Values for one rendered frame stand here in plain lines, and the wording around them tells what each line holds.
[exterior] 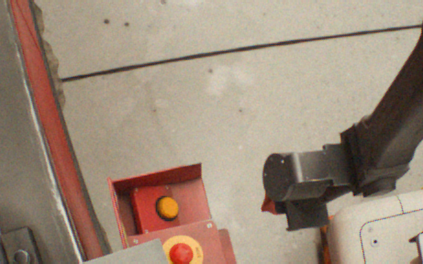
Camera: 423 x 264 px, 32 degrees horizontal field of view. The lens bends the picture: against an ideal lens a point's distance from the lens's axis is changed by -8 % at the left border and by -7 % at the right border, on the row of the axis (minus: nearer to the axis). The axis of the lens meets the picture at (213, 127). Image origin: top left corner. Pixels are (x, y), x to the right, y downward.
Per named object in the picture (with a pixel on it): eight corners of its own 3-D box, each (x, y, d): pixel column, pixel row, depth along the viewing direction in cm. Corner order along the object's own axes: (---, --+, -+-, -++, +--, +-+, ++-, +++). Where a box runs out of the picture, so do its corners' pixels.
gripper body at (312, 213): (283, 233, 99) (316, 219, 93) (269, 159, 102) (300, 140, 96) (322, 227, 102) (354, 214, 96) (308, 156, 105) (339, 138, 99)
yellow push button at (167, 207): (174, 219, 137) (181, 216, 136) (157, 221, 135) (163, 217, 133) (170, 199, 138) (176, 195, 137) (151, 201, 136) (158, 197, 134)
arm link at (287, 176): (403, 186, 86) (387, 117, 88) (328, 194, 80) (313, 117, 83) (344, 213, 96) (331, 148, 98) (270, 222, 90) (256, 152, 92)
